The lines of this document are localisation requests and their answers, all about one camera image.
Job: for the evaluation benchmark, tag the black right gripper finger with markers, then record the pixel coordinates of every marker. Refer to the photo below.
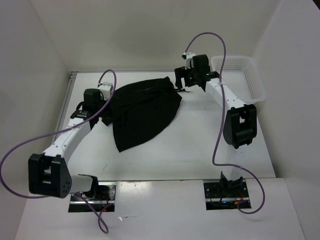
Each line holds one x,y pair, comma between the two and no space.
191,80
180,73

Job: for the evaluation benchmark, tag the black shorts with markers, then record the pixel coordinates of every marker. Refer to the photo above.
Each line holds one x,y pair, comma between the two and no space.
142,110

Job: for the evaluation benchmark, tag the aluminium table edge rail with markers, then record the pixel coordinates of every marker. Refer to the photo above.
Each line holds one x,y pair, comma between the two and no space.
61,119

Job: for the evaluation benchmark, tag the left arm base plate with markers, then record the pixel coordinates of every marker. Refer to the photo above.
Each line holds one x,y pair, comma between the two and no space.
102,199

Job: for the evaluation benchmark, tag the white plastic mesh basket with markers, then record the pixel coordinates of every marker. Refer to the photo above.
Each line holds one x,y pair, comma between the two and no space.
242,77

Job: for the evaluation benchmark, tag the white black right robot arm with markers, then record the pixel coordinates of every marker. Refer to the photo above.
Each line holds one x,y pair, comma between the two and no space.
238,127

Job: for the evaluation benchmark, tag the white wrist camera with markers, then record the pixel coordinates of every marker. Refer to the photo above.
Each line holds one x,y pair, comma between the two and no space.
106,89
188,57

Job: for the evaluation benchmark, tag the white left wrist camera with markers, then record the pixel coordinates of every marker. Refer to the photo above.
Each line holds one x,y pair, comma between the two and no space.
106,89

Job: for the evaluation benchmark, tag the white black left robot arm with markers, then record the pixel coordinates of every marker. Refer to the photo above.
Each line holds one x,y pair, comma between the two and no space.
56,157

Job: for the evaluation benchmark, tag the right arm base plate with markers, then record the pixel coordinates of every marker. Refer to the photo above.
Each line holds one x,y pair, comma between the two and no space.
218,199

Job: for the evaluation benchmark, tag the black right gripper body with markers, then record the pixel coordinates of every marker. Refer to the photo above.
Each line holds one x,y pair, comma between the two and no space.
193,71

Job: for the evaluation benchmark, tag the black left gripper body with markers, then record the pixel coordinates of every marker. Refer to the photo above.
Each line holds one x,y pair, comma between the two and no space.
102,102

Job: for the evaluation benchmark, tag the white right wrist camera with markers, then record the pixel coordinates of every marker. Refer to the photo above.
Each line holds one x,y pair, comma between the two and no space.
188,57

